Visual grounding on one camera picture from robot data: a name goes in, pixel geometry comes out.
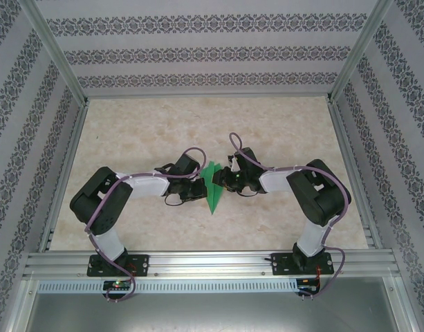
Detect green paper sheet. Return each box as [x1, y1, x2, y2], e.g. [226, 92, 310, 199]
[201, 160, 223, 216]

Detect grey metal sheet panel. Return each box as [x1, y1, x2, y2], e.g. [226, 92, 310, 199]
[23, 292, 403, 332]

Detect aluminium mounting rail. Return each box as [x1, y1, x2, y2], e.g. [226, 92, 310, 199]
[23, 249, 401, 279]

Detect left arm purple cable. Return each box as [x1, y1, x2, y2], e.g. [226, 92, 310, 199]
[84, 147, 208, 304]

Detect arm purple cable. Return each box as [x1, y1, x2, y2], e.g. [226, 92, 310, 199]
[228, 133, 351, 302]
[84, 147, 208, 304]

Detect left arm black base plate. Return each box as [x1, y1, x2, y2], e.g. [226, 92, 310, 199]
[88, 254, 150, 277]

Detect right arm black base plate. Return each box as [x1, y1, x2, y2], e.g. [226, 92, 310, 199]
[270, 252, 335, 277]

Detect slotted cable duct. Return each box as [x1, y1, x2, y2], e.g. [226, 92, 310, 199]
[37, 278, 299, 294]

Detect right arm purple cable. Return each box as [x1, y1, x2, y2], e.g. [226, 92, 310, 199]
[228, 133, 351, 302]

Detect aluminium side rail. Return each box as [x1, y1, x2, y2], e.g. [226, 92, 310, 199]
[327, 96, 384, 250]
[38, 98, 90, 252]

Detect aluminium frame post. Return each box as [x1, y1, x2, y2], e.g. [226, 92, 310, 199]
[326, 0, 395, 104]
[19, 0, 91, 107]

